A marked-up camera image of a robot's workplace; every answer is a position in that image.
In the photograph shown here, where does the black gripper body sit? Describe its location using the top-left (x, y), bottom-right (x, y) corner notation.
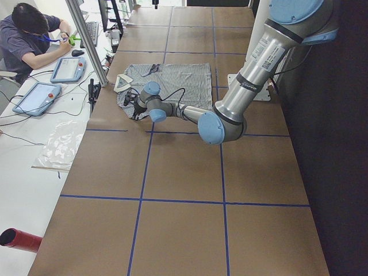
top-left (133, 101), bottom-right (147, 115)

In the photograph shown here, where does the striped polo shirt white collar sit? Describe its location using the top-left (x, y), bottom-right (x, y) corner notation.
top-left (114, 63), bottom-right (213, 117)

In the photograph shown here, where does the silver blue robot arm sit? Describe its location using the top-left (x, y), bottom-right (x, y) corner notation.
top-left (132, 1), bottom-right (340, 144)

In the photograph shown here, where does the black clamp tool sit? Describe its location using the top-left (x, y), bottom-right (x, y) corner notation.
top-left (88, 78), bottom-right (101, 116)

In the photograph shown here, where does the far teach pendant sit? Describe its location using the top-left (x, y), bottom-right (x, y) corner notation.
top-left (50, 56), bottom-right (86, 83)

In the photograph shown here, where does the teach pendant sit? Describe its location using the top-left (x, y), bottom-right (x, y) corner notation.
top-left (50, 56), bottom-right (86, 83)
top-left (12, 82), bottom-right (62, 116)

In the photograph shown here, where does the clear plastic bag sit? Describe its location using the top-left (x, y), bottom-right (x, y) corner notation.
top-left (32, 120), bottom-right (87, 171)

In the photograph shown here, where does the black computer mouse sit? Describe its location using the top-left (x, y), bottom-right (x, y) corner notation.
top-left (71, 49), bottom-right (84, 57)

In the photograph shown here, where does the black keyboard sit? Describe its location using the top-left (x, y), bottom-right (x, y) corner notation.
top-left (86, 21), bottom-right (99, 47)

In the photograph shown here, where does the near teach pendant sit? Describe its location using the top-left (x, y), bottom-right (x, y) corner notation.
top-left (12, 82), bottom-right (62, 116)

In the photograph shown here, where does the seated person dark shirt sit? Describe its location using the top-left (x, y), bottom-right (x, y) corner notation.
top-left (1, 3), bottom-right (71, 84)

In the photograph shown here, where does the red cylinder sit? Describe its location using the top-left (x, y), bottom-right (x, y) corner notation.
top-left (1, 228), bottom-right (43, 253)

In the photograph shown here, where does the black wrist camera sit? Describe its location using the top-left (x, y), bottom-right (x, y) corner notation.
top-left (123, 90), bottom-right (139, 106)

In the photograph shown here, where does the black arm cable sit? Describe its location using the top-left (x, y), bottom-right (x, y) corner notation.
top-left (160, 87), bottom-right (186, 116)

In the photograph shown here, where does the aluminium frame post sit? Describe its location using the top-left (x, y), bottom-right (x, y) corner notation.
top-left (66, 0), bottom-right (108, 87)

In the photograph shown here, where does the white pedestal base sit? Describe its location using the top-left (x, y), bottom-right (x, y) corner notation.
top-left (227, 74), bottom-right (271, 102)

